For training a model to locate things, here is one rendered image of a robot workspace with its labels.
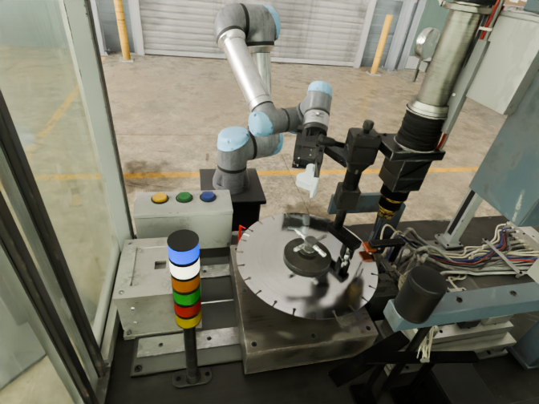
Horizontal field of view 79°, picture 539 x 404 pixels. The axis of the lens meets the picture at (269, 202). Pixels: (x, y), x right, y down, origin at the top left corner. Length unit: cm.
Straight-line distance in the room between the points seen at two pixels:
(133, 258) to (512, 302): 78
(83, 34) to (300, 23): 615
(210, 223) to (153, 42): 570
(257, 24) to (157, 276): 87
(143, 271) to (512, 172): 73
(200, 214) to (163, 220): 11
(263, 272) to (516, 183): 48
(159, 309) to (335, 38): 657
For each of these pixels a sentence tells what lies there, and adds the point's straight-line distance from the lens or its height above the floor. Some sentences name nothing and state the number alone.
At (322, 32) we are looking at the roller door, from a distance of 691.
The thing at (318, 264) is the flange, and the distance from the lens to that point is 75.
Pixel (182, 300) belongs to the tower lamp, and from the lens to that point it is 56.
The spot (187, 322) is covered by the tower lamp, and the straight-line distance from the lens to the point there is 60.
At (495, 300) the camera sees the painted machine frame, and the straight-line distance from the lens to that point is 74.
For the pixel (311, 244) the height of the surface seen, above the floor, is 100.
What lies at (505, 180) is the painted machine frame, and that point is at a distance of 61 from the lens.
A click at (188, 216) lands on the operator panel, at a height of 88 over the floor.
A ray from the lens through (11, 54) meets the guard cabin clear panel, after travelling 53.
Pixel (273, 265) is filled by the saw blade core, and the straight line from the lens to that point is 74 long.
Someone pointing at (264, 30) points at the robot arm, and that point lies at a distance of 125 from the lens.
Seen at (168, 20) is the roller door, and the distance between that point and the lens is 646.
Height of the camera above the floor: 149
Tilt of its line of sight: 36 degrees down
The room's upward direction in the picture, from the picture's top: 7 degrees clockwise
